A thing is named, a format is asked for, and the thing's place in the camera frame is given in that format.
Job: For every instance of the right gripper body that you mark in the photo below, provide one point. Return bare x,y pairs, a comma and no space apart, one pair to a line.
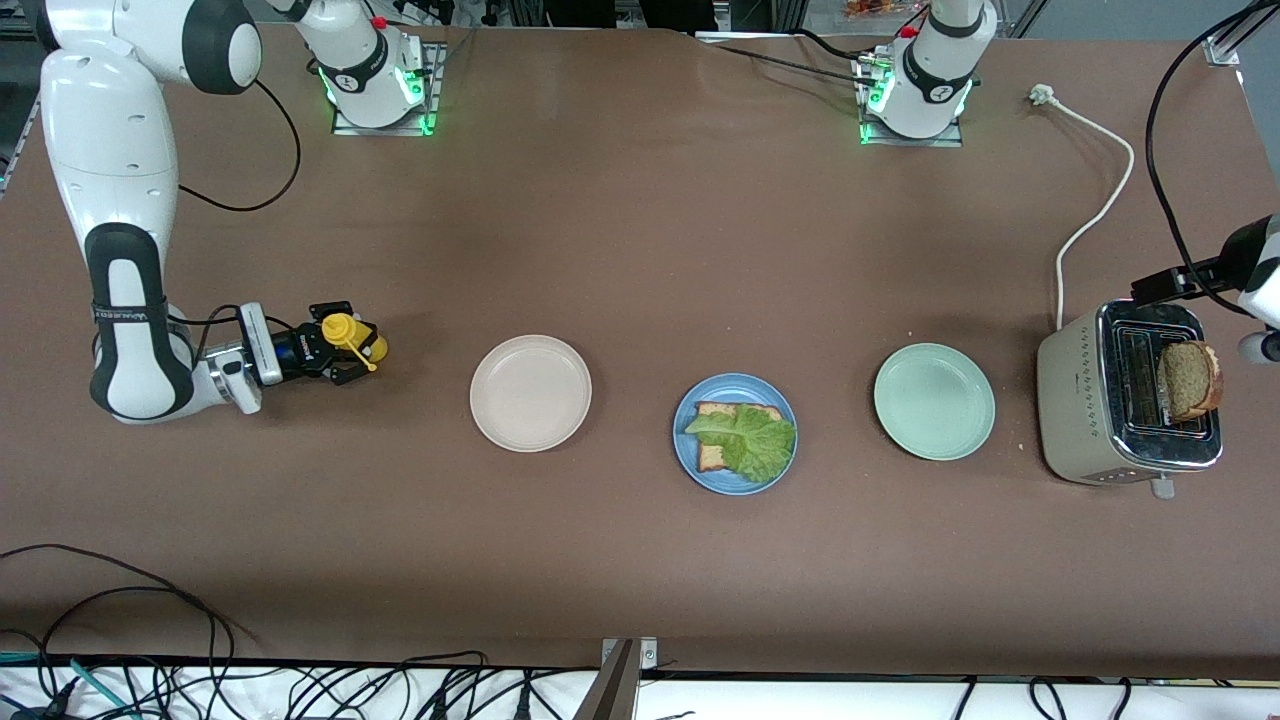
299,350

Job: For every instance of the yellow squeeze bottle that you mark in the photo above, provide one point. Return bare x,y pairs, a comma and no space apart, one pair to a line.
345,332

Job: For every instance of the brown bread slice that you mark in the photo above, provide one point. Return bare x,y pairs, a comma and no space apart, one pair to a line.
712,458
1185,380

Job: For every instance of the green lettuce leaf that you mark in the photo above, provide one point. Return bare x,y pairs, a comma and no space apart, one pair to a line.
755,445

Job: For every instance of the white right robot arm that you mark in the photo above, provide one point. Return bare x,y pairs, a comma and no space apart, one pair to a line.
120,200

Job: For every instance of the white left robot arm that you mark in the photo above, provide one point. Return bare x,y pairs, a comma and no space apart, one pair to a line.
930,80

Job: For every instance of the beige round plate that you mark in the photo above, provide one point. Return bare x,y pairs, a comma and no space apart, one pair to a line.
530,393

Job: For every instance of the green round plate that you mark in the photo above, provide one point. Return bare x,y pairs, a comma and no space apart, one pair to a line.
934,400

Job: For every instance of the blue round plate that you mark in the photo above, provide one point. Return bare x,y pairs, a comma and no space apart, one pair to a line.
735,488

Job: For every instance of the beige chrome toaster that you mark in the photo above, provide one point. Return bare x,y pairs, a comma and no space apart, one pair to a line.
1075,400

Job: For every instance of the orange packet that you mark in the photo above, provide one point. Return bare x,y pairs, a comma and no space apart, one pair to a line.
880,8

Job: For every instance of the dark aluminium bar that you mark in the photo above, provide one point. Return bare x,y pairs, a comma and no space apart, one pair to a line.
610,695

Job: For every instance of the aluminium frame profile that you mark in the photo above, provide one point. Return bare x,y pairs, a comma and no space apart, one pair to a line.
12,160
1225,48

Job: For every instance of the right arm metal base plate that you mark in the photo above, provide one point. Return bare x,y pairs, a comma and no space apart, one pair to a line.
434,85

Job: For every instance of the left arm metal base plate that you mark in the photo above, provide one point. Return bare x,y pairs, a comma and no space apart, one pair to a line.
950,141

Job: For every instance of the grey metal bracket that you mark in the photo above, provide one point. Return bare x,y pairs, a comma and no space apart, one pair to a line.
648,655

